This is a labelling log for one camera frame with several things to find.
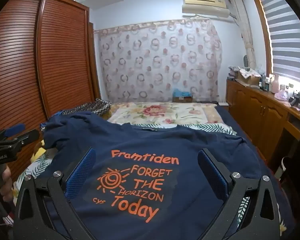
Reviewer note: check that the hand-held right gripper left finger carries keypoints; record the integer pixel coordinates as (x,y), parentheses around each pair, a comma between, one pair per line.
(82,173)

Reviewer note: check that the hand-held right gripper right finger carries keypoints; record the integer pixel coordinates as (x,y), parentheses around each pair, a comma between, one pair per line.
(212,176)

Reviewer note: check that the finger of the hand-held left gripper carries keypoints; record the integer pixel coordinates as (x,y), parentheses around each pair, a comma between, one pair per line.
(28,135)
(15,128)

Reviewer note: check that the navy printed t-shirt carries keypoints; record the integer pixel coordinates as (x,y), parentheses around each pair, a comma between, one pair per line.
(145,140)

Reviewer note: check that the person's left hand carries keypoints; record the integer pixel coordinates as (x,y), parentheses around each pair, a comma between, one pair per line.
(3,180)

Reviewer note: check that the yellow plush toy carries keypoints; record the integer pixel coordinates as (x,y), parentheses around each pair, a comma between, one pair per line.
(38,152)

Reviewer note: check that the navy bed blanket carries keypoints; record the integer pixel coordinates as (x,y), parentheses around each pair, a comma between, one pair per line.
(230,120)

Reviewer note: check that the black white patterned cloth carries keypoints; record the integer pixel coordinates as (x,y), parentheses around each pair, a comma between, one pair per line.
(95,106)

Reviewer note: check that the grey trash bin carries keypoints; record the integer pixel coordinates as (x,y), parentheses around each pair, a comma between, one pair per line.
(283,167)

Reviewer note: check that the long wooden cabinet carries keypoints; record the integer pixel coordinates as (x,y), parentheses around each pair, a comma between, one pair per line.
(260,115)

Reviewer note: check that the floral bed blanket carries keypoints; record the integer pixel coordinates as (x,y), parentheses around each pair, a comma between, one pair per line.
(165,112)

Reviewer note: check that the brown slatted wooden wardrobe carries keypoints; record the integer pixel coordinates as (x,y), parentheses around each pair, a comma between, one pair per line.
(52,55)

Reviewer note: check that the open cardboard box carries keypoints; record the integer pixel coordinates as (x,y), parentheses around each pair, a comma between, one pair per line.
(248,76)

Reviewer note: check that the pink bottle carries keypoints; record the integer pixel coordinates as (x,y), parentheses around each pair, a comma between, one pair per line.
(275,83)

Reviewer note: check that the dark oval stand mirror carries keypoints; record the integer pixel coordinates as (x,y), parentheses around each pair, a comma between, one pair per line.
(246,61)

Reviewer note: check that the beige tied window curtain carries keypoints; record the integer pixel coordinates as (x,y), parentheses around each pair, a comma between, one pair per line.
(245,30)

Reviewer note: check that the striped window blind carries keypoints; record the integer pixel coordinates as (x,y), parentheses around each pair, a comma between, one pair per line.
(285,35)

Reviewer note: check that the beige wall air conditioner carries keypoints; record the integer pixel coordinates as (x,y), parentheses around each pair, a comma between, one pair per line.
(205,5)

